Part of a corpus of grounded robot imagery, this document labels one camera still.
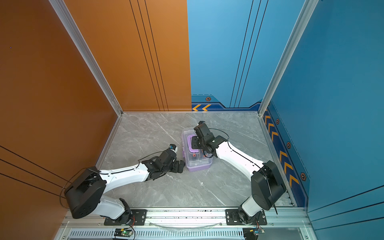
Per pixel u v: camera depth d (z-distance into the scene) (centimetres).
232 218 72
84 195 43
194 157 85
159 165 67
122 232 71
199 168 85
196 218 75
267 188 46
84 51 85
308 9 70
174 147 80
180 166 79
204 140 63
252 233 71
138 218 74
